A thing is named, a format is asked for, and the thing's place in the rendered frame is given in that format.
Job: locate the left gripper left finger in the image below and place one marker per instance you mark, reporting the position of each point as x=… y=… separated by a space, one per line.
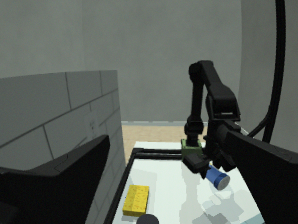
x=60 y=191

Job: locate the translucent blue pill bottle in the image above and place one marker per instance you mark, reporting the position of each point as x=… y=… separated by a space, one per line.
x=212 y=174

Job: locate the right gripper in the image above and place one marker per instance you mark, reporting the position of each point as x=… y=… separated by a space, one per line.
x=196 y=164

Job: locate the brown jar with black cap and white label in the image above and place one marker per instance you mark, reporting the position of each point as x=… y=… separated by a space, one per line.
x=147 y=219

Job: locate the yellow sponge block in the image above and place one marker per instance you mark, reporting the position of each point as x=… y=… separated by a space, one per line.
x=136 y=200

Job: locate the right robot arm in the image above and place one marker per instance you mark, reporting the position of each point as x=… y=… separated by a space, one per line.
x=220 y=99

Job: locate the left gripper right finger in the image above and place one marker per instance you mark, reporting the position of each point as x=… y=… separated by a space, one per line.
x=271 y=175

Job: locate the blue ribbed bottle cap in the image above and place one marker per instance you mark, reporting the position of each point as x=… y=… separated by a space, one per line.
x=221 y=181

